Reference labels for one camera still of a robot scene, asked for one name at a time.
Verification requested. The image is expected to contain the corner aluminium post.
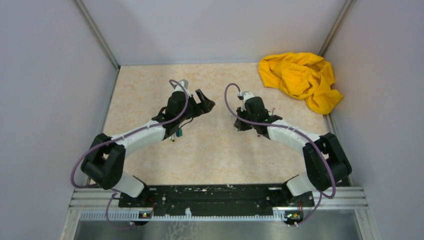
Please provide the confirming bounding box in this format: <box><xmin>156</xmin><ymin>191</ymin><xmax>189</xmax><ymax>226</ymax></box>
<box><xmin>318</xmin><ymin>0</ymin><xmax>356</xmax><ymax>57</ymax></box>
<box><xmin>73</xmin><ymin>0</ymin><xmax>121</xmax><ymax>71</ymax></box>

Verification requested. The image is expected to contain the white cable duct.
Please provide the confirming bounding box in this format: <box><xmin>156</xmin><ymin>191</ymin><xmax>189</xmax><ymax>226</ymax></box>
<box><xmin>80</xmin><ymin>209</ymin><xmax>287</xmax><ymax>222</ymax></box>

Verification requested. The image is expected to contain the right corner aluminium post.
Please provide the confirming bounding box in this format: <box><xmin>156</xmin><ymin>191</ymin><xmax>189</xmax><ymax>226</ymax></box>
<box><xmin>318</xmin><ymin>0</ymin><xmax>356</xmax><ymax>57</ymax></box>

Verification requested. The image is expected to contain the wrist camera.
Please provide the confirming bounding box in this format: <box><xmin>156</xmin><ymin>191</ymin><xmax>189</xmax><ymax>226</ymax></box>
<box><xmin>178</xmin><ymin>79</ymin><xmax>190</xmax><ymax>96</ymax></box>
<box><xmin>237</xmin><ymin>91</ymin><xmax>255</xmax><ymax>111</ymax></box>

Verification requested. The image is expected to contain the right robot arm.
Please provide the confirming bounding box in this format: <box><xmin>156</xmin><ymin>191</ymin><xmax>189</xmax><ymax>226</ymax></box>
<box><xmin>234</xmin><ymin>92</ymin><xmax>352</xmax><ymax>206</ymax></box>

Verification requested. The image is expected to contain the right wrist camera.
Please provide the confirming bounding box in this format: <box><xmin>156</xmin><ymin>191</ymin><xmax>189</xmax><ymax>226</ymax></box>
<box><xmin>237</xmin><ymin>91</ymin><xmax>255</xmax><ymax>111</ymax></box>

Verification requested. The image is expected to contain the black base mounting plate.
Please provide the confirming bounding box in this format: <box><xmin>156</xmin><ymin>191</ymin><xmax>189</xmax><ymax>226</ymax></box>
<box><xmin>118</xmin><ymin>183</ymin><xmax>315</xmax><ymax>217</ymax></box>

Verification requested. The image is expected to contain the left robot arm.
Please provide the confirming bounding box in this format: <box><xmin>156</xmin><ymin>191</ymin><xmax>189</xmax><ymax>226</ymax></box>
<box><xmin>80</xmin><ymin>89</ymin><xmax>216</xmax><ymax>207</ymax></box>

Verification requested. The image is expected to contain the aluminium frame rail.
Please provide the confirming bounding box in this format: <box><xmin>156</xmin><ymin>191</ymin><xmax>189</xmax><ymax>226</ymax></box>
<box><xmin>69</xmin><ymin>184</ymin><xmax>369</xmax><ymax>210</ymax></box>

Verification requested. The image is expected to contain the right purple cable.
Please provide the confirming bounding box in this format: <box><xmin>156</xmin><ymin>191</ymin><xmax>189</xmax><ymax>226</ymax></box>
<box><xmin>224</xmin><ymin>82</ymin><xmax>337</xmax><ymax>228</ymax></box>

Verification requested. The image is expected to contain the yellow crumpled cloth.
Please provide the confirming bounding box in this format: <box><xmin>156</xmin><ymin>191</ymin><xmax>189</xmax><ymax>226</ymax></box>
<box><xmin>258</xmin><ymin>52</ymin><xmax>344</xmax><ymax>115</ymax></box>

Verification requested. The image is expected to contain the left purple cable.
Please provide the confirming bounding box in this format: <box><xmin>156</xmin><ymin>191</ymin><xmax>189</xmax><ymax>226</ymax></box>
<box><xmin>70</xmin><ymin>78</ymin><xmax>190</xmax><ymax>230</ymax></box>

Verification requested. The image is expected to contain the purple cable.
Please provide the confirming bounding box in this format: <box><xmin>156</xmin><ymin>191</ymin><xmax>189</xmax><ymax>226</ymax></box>
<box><xmin>224</xmin><ymin>82</ymin><xmax>337</xmax><ymax>228</ymax></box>
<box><xmin>70</xmin><ymin>78</ymin><xmax>190</xmax><ymax>230</ymax></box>

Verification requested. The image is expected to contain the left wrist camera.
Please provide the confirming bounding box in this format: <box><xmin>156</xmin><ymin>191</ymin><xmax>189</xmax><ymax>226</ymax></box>
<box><xmin>178</xmin><ymin>79</ymin><xmax>190</xmax><ymax>96</ymax></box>

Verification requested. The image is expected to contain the left corner aluminium post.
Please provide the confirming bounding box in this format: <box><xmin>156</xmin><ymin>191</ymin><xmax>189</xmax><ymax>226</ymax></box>
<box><xmin>73</xmin><ymin>0</ymin><xmax>121</xmax><ymax>71</ymax></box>

